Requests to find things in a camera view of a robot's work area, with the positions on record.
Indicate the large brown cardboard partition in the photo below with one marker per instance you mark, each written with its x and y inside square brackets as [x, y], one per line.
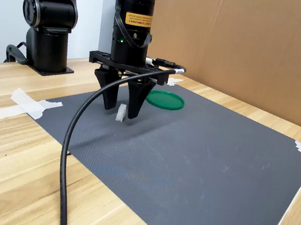
[265, 57]

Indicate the dark grey mat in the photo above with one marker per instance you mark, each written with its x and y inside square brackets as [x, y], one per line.
[185, 177]

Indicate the round green lid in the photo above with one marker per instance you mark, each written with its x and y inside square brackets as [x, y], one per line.
[167, 100]

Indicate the small white plastic terminal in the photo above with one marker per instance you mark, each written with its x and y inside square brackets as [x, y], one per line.
[120, 112]

